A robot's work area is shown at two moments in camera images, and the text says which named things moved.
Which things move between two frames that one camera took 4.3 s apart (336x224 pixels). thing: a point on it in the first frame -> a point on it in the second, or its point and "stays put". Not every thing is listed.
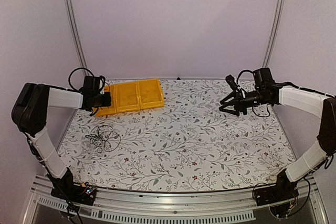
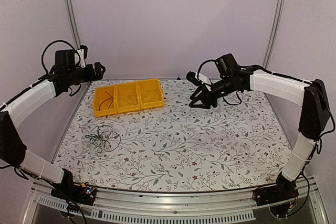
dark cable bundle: [103, 137] stays put
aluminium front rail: [133, 205] stays put
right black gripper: [240, 106] -> [207, 99]
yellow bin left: [103, 110] stays put
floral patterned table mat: [191, 144] stays put
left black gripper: [107, 102] -> [91, 76]
